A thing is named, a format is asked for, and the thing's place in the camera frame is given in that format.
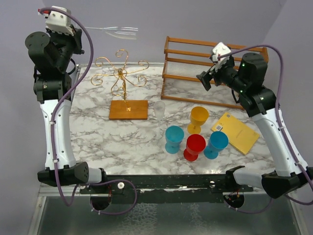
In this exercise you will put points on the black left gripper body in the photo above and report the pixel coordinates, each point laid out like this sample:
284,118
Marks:
66,44

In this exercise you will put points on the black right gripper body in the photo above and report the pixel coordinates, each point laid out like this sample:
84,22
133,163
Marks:
224,72

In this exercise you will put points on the yellow plastic goblet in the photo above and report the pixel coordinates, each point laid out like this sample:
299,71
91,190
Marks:
198,117

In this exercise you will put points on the clear ribbed wine glass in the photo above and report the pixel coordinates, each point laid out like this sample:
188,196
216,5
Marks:
159,110

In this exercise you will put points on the clear smooth wine glass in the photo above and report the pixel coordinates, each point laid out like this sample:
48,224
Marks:
127,33

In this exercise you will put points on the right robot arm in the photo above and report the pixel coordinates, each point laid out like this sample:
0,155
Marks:
290,170

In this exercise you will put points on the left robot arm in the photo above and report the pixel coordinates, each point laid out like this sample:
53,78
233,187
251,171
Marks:
51,53

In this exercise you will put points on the wooden shelf rack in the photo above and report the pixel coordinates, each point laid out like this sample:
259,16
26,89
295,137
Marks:
187,69

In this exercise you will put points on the wooden base of glass rack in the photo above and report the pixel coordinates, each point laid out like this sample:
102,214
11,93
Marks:
128,110

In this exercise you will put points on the right blue plastic goblet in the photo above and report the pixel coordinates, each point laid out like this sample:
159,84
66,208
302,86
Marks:
217,142

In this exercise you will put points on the blue plastic goblet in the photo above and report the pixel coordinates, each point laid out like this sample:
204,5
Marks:
217,142
174,136

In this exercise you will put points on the left blue plastic goblet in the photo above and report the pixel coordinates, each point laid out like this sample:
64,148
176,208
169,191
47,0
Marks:
174,136

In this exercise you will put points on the yellow book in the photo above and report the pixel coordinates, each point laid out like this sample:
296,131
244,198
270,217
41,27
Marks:
239,134

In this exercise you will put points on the red plastic goblet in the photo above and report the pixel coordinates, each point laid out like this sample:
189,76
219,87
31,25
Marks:
195,144

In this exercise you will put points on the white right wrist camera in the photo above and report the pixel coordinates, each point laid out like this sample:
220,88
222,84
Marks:
218,51

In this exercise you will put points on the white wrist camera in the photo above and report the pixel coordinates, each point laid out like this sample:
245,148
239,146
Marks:
218,51
57,22

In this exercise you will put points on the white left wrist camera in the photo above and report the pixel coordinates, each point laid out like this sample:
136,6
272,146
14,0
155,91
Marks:
57,22

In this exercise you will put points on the gold wire glass rack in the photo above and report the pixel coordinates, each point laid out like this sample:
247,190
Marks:
119,88

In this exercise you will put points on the black mounting rail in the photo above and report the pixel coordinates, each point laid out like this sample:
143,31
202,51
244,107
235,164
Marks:
159,189

